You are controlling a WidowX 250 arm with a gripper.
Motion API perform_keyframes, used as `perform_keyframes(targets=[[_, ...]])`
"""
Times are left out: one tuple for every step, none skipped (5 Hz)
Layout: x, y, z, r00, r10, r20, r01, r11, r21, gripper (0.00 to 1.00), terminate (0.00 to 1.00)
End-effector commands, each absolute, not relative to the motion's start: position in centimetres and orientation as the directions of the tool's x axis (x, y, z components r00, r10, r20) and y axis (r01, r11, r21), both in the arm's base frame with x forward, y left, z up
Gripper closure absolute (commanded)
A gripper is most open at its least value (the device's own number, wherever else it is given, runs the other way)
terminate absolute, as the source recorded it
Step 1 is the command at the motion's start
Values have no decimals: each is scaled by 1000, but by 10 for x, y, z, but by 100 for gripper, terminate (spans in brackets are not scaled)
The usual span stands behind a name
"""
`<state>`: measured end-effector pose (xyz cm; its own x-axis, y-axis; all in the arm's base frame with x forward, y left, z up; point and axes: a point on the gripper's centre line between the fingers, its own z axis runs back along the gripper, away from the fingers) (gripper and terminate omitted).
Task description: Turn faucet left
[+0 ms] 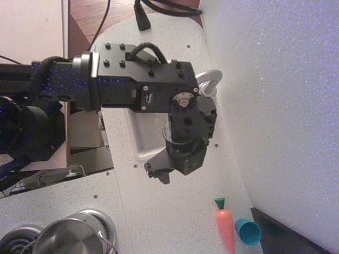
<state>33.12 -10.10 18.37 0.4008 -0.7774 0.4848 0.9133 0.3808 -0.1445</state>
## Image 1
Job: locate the silver faucet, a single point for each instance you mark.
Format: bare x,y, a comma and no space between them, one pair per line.
208,81

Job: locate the silver stove burner left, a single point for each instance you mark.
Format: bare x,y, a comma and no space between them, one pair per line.
20,239

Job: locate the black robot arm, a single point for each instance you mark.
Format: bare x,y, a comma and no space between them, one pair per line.
113,75

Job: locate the silver stove burner right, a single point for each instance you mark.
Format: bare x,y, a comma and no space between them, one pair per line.
102,225

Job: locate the orange toy carrot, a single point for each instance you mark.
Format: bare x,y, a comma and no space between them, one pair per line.
224,220

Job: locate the teal plastic cup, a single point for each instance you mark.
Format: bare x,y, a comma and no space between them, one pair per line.
248,231

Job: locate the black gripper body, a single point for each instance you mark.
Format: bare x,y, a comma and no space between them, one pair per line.
182,157

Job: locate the silver metal pot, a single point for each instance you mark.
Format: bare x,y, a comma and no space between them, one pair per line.
68,236

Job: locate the silver stove burner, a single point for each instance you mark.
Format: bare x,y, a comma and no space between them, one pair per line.
20,239
102,225

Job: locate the white sink basin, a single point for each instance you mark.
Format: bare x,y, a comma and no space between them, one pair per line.
145,130

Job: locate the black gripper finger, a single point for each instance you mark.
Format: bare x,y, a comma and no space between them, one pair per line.
164,178

